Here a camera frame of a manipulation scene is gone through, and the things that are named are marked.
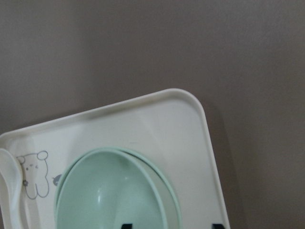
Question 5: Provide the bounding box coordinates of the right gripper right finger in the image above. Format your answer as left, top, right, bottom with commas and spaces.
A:
212, 223, 224, 229

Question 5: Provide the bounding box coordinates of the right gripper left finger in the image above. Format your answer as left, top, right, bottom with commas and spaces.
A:
121, 223, 132, 229

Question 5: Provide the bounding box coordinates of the green bowl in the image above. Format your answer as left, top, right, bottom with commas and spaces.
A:
54, 147, 181, 229
55, 150, 167, 229

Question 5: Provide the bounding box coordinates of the green bowl on tray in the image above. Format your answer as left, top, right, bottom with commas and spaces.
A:
54, 147, 181, 229

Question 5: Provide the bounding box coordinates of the cream rabbit serving tray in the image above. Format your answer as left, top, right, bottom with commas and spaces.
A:
0, 89, 230, 229

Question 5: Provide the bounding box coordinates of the white ceramic spoon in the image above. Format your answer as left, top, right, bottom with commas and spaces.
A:
0, 148, 24, 229

